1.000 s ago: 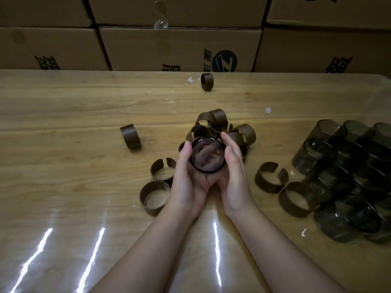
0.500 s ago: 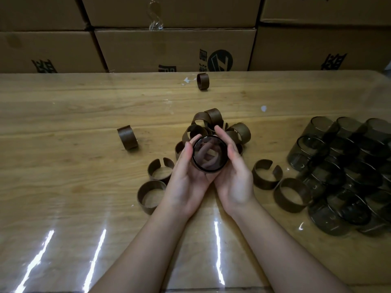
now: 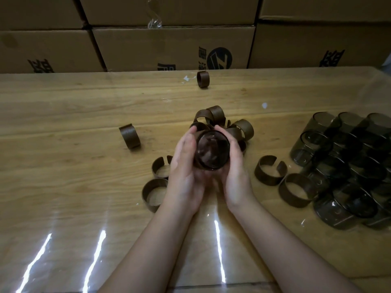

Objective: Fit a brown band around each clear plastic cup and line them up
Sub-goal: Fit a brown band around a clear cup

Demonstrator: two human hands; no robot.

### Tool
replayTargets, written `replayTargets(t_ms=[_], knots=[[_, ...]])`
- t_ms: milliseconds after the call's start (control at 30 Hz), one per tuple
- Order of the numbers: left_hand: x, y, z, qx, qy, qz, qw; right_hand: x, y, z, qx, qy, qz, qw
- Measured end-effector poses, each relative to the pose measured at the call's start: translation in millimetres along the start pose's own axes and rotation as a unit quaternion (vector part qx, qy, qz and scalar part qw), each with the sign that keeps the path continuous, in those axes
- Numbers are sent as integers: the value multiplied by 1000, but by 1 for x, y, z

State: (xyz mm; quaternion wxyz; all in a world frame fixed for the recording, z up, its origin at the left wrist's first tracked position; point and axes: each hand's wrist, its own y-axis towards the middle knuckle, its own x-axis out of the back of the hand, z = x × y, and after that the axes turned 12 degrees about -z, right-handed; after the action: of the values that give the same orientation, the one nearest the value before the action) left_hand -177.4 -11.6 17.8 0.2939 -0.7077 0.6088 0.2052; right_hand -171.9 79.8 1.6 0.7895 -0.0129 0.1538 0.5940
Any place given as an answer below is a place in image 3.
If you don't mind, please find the cluster of smoky glass cups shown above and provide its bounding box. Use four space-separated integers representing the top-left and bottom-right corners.
289 111 391 231

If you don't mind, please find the person's left forearm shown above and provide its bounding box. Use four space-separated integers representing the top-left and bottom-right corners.
97 204 199 293

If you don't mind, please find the person's right hand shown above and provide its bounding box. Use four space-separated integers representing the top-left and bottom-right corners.
213 125 257 214

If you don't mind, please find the stack of brown cardboard boxes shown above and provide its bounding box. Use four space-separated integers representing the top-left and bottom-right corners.
0 0 391 74

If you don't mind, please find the person's right forearm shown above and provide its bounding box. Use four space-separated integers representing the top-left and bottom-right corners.
232 197 364 293

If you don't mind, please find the person's left hand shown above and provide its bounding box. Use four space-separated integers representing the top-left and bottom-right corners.
163 128 214 216

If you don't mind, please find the smoky tinted glass cup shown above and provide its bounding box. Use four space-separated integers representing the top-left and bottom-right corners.
194 130 231 171

